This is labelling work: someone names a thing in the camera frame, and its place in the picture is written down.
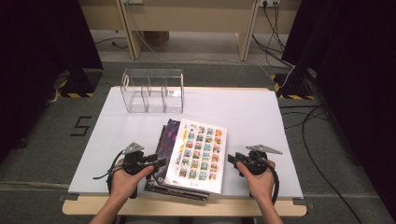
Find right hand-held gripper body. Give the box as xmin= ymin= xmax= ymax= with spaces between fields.
xmin=234 ymin=144 xmax=284 ymax=178

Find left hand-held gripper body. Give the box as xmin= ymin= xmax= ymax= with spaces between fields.
xmin=121 ymin=142 xmax=150 ymax=200

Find purple and blue magazine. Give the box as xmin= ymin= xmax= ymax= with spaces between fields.
xmin=154 ymin=118 xmax=182 ymax=188

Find white picture-grid magazine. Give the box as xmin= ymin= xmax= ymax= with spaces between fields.
xmin=163 ymin=118 xmax=229 ymax=195

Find black and red magazine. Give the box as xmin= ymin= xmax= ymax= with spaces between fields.
xmin=144 ymin=125 xmax=210 ymax=203

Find clear acrylic magazine rack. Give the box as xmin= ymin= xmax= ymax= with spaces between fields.
xmin=120 ymin=68 xmax=185 ymax=114

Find person's right hand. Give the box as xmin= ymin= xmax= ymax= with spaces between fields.
xmin=235 ymin=160 xmax=277 ymax=202

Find person's left hand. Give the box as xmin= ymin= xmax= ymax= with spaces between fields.
xmin=108 ymin=160 xmax=155 ymax=203

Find white table board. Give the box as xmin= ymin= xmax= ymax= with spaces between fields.
xmin=67 ymin=86 xmax=304 ymax=200

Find light wooden table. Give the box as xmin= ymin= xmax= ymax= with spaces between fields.
xmin=62 ymin=86 xmax=307 ymax=217

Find brown cardboard box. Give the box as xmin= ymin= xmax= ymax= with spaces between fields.
xmin=143 ymin=31 xmax=171 ymax=47

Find black curtain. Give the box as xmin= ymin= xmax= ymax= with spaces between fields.
xmin=280 ymin=0 xmax=396 ymax=216
xmin=0 ymin=0 xmax=105 ymax=164

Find beige wooden desk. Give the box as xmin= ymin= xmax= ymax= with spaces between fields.
xmin=78 ymin=0 xmax=303 ymax=62

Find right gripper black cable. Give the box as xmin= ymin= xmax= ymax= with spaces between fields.
xmin=265 ymin=162 xmax=280 ymax=206

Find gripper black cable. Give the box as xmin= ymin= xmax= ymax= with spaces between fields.
xmin=265 ymin=162 xmax=280 ymax=206
xmin=92 ymin=150 xmax=126 ymax=195

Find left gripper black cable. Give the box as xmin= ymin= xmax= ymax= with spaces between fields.
xmin=92 ymin=150 xmax=126 ymax=195

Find thick black floor cable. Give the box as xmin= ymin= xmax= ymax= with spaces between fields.
xmin=301 ymin=105 xmax=364 ymax=224

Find thin black floor cable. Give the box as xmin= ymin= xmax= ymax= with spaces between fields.
xmin=279 ymin=105 xmax=332 ymax=130

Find black wall power cables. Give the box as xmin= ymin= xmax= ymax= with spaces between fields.
xmin=251 ymin=2 xmax=295 ymax=69

